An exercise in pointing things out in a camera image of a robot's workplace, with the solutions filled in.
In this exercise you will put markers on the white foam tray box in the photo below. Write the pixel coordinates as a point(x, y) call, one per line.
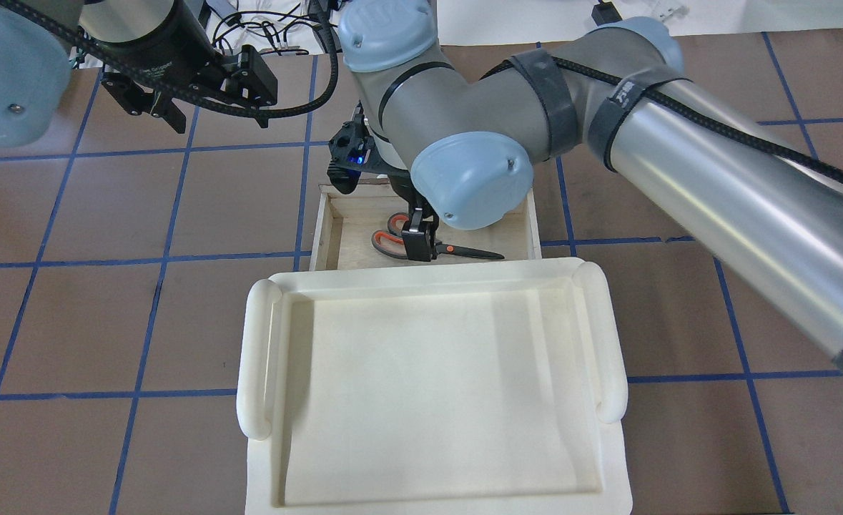
point(481, 388)

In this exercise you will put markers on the grey orange handled scissors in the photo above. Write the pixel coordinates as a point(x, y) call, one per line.
point(403, 240)

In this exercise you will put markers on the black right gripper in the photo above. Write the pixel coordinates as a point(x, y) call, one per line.
point(417, 242)

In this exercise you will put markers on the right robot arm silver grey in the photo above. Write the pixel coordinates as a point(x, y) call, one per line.
point(463, 152)

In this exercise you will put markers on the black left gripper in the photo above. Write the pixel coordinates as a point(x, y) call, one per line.
point(166, 59)

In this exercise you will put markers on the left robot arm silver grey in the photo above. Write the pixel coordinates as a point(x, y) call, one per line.
point(161, 39)

